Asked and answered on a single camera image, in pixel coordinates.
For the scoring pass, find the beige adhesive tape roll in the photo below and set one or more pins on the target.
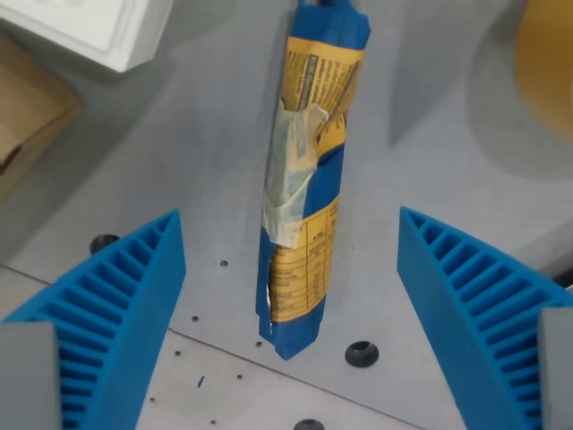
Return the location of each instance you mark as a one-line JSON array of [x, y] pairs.
[[550, 67]]

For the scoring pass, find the blue yellow paper bag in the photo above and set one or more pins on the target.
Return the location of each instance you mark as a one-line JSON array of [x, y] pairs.
[[322, 179]]

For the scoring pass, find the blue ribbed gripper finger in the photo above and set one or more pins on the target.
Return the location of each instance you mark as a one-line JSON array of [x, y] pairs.
[[456, 313], [130, 304]]

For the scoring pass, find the brown cardboard box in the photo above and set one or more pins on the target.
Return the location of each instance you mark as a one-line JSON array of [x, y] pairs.
[[31, 116]]

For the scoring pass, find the white plastic box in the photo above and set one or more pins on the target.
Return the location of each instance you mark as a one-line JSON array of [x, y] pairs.
[[112, 31]]

